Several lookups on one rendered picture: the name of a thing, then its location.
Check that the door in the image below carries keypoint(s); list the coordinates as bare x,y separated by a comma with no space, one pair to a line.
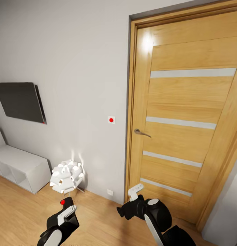
182,107

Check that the electric switch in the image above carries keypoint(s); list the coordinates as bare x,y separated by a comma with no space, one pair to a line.
111,119

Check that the digital camera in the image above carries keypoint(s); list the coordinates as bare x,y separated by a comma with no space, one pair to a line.
53,220

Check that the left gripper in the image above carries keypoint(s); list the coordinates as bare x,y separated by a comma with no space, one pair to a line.
71,225

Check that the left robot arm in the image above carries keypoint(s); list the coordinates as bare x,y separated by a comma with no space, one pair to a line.
56,235

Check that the wall mounted tv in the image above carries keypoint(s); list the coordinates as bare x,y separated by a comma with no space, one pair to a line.
20,100

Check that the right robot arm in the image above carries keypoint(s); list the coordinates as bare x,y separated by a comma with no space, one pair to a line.
157,217

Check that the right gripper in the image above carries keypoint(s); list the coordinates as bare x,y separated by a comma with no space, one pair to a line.
129,209

